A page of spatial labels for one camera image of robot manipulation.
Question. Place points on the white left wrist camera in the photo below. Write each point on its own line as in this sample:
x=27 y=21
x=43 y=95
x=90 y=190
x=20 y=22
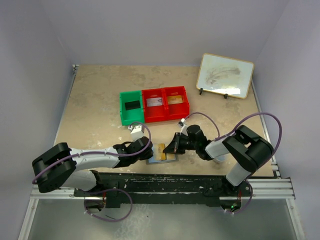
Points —
x=136 y=131

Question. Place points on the silver card in bin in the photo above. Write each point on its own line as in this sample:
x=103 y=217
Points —
x=154 y=102

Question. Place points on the green bin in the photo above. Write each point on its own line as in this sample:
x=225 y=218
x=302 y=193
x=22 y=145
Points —
x=129 y=116

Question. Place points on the black card in bin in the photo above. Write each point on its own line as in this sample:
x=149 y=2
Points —
x=131 y=105

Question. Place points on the red bin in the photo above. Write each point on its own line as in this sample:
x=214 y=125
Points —
x=176 y=111
x=155 y=113

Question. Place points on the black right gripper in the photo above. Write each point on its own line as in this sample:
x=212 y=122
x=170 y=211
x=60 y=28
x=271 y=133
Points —
x=174 y=146

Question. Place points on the small clear cup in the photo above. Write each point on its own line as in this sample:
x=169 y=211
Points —
x=220 y=159

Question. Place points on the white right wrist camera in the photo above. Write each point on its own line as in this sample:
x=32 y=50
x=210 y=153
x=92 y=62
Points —
x=182 y=122

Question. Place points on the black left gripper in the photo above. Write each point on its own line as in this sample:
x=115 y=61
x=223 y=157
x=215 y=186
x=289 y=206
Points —
x=147 y=155

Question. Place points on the black whiteboard stand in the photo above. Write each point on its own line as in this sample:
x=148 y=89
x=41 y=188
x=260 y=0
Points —
x=201 y=90

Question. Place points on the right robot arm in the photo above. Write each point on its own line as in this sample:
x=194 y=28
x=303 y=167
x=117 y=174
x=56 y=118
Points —
x=249 y=149

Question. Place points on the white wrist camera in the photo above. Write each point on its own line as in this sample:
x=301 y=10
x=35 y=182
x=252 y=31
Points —
x=136 y=131
x=182 y=122

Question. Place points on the yellow framed whiteboard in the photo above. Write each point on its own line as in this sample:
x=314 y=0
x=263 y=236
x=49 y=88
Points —
x=225 y=75

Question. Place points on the grey leather card holder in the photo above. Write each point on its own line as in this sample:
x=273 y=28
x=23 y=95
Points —
x=165 y=153

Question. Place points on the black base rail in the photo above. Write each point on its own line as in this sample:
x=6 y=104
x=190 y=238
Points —
x=166 y=189

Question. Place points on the blue credit card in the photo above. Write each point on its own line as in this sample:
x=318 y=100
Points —
x=169 y=158

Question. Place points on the gold credit card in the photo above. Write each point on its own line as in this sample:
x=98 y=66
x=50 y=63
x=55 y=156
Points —
x=159 y=155

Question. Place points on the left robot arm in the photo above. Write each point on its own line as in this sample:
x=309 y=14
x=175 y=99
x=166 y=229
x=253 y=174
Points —
x=62 y=166

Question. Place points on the gold card in bin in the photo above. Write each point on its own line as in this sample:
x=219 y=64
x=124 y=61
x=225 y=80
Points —
x=174 y=99

